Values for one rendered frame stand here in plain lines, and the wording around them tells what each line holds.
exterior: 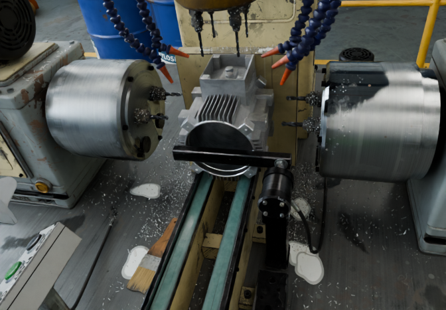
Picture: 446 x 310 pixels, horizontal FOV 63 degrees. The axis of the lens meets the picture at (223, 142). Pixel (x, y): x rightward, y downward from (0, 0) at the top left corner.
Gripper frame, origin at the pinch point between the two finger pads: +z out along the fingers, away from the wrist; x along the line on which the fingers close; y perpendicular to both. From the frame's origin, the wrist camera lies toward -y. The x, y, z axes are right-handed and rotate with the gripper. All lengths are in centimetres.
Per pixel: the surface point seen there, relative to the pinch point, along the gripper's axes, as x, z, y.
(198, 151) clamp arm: -13.1, 18.9, 28.6
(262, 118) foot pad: -26.1, 22.3, 35.5
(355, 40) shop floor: 0, 135, 317
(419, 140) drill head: -51, 37, 29
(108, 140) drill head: 3.4, 6.0, 28.5
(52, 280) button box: -3.5, 10.0, -4.6
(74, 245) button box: -3.5, 10.0, 1.5
